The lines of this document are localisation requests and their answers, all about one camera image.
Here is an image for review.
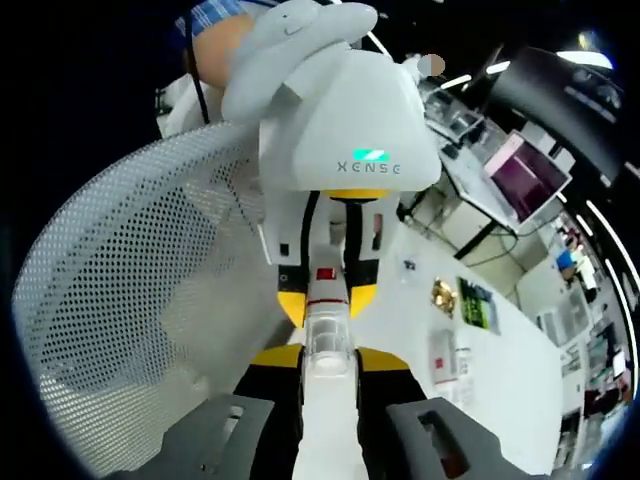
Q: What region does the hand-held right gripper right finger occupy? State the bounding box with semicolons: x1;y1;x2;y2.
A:
353;347;524;480

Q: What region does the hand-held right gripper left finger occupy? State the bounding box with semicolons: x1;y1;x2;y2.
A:
159;344;306;480

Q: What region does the small clear skincare sachet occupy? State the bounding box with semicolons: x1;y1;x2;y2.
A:
399;255;422;287

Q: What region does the white skincare bottle clear cap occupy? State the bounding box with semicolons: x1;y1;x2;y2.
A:
298;267;360;381
428;328;457;387

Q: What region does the gold skincare sachet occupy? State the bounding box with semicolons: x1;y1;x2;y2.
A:
431;277;460;320

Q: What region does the green black skincare sachet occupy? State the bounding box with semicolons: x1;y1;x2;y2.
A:
457;276;502;337

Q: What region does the white standing desk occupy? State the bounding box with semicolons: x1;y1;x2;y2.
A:
424;89;521;261

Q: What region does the grey mesh office chair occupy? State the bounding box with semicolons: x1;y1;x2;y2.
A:
12;122;301;479

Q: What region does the computer monitor purple screen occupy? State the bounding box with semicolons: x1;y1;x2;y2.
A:
481;128;575;227

